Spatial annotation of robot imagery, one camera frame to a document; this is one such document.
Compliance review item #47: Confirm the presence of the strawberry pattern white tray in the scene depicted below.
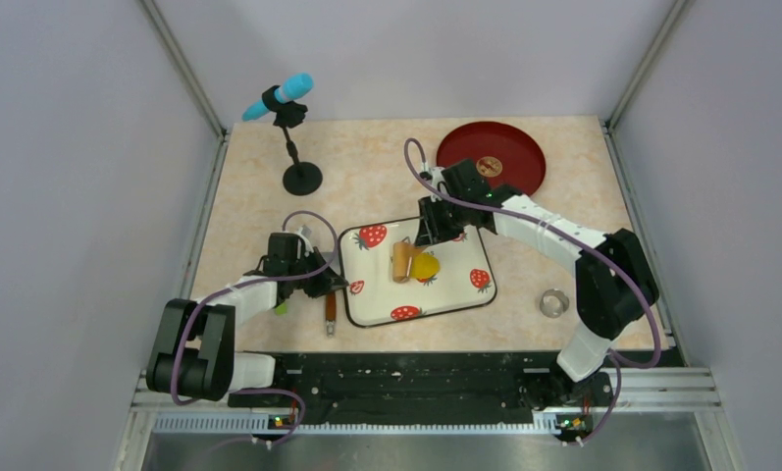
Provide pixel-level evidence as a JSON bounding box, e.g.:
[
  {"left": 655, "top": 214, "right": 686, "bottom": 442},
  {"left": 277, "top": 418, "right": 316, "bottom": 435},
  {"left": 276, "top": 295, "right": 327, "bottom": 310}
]
[{"left": 339, "top": 217, "right": 497, "bottom": 328}]

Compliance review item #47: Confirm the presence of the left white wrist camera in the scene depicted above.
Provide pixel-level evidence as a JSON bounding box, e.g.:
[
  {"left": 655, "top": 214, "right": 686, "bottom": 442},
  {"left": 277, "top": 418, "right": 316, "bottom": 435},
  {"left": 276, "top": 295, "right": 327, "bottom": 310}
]
[{"left": 293, "top": 225, "right": 314, "bottom": 256}]

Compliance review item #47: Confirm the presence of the red round tray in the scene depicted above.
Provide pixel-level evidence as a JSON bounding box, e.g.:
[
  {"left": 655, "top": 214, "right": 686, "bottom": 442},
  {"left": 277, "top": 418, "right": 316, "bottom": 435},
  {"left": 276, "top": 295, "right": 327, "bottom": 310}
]
[{"left": 436, "top": 121, "right": 547, "bottom": 196}]

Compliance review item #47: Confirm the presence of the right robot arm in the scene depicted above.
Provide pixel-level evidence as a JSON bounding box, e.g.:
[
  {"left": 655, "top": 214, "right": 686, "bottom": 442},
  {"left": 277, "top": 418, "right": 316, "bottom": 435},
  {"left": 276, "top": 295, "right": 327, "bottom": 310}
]
[{"left": 414, "top": 159, "right": 659, "bottom": 404}]

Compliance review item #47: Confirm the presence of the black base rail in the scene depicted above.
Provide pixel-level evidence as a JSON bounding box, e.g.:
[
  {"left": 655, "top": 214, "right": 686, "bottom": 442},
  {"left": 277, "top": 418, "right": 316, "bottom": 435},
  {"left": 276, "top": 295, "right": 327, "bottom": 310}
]
[{"left": 228, "top": 351, "right": 616, "bottom": 426}]

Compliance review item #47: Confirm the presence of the metal ring cutter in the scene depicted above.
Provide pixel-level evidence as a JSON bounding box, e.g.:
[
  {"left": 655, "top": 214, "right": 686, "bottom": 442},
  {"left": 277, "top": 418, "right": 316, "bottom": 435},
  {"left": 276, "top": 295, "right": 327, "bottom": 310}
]
[{"left": 539, "top": 288, "right": 570, "bottom": 319}]

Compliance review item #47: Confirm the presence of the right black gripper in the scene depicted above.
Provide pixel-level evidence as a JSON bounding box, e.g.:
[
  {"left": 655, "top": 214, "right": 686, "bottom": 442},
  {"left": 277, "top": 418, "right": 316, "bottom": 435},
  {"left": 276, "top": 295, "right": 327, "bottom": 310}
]
[{"left": 420, "top": 198, "right": 469, "bottom": 253}]

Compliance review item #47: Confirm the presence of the wooden roller pin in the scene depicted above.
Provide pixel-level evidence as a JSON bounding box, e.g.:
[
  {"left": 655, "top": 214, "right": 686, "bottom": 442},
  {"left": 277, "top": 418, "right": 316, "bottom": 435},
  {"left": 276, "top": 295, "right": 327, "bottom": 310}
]
[{"left": 391, "top": 237, "right": 424, "bottom": 284}]

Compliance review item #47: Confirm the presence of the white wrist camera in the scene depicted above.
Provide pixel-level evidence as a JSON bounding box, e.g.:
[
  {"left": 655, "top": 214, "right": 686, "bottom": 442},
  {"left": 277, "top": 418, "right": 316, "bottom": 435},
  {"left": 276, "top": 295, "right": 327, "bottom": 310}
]
[
  {"left": 419, "top": 166, "right": 448, "bottom": 201},
  {"left": 293, "top": 225, "right": 314, "bottom": 256}
]

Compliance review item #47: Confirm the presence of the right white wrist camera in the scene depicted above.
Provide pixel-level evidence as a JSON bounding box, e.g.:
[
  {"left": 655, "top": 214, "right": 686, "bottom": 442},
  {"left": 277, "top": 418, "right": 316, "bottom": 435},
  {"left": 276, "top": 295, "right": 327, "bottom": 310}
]
[{"left": 419, "top": 166, "right": 448, "bottom": 201}]

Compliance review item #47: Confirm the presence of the yellow dough ball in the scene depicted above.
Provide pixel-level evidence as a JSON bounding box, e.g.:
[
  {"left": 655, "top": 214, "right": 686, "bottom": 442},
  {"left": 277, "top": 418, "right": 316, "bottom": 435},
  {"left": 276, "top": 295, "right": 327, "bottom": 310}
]
[{"left": 409, "top": 252, "right": 441, "bottom": 284}]

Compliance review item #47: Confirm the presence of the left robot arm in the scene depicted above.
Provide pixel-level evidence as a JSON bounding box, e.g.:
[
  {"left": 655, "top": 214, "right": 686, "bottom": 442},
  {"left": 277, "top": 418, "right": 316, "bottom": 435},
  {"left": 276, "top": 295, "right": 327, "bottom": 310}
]
[{"left": 145, "top": 233, "right": 347, "bottom": 404}]

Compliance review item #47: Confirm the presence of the blue microphone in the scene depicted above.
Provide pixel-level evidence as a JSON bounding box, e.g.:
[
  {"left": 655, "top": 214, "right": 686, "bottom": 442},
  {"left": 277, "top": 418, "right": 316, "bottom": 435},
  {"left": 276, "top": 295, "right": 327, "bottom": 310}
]
[{"left": 241, "top": 73, "right": 314, "bottom": 122}]

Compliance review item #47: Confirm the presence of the metal scraper wooden handle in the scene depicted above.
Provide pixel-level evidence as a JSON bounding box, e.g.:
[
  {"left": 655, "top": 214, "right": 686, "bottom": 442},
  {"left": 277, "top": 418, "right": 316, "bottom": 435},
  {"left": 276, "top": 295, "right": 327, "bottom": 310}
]
[{"left": 325, "top": 292, "right": 338, "bottom": 338}]

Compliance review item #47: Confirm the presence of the aluminium frame bar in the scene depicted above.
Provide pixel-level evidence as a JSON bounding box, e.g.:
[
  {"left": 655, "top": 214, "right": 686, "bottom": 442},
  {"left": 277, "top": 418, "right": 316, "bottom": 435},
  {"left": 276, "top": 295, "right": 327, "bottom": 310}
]
[{"left": 130, "top": 368, "right": 722, "bottom": 436}]

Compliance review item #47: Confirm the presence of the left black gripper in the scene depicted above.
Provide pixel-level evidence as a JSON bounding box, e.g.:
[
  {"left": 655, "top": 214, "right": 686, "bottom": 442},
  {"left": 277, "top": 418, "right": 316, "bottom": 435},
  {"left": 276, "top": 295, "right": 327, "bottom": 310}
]
[{"left": 287, "top": 245, "right": 346, "bottom": 298}]

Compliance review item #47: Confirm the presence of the black microphone stand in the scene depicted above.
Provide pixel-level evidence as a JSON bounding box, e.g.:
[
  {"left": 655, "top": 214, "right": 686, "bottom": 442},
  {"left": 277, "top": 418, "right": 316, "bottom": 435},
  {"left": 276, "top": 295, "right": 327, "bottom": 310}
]
[{"left": 273, "top": 102, "right": 323, "bottom": 196}]

